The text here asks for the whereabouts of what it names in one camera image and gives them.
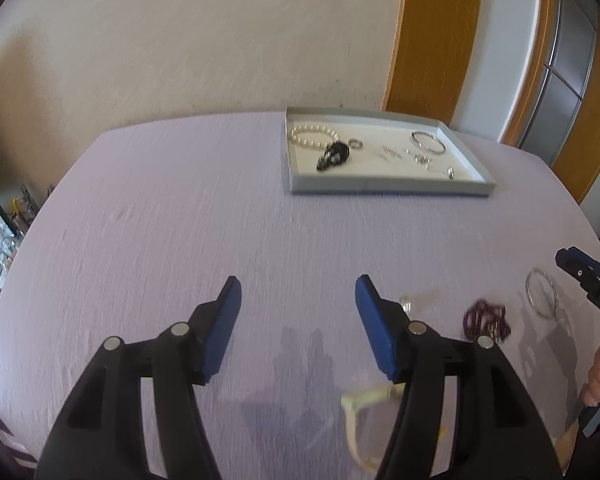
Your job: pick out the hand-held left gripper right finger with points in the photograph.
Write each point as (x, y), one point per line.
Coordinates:
(375, 325)

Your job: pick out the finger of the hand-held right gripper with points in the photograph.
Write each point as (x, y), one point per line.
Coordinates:
(572, 270)
(587, 259)

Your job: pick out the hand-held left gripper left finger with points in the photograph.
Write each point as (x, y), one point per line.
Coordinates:
(222, 330)

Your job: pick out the thin silver bangle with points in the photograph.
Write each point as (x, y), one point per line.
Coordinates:
(432, 150)
(528, 291)

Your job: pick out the cream wristwatch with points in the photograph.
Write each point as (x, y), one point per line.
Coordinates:
(365, 397)

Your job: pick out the shallow grey cardboard tray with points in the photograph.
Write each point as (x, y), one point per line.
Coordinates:
(370, 175)

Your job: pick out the small pearl earrings cluster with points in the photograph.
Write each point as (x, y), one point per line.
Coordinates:
(421, 159)

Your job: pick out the loose white pearl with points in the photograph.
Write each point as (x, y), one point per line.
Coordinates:
(406, 304)

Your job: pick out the cluttered shelf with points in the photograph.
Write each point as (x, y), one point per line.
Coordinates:
(10, 230)

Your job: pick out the dark wooden chair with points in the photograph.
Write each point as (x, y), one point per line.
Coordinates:
(5, 435)

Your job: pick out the wooden door panel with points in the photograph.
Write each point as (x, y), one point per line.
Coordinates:
(435, 35)

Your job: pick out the glass door wooden frame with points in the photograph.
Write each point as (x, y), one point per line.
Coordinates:
(570, 60)

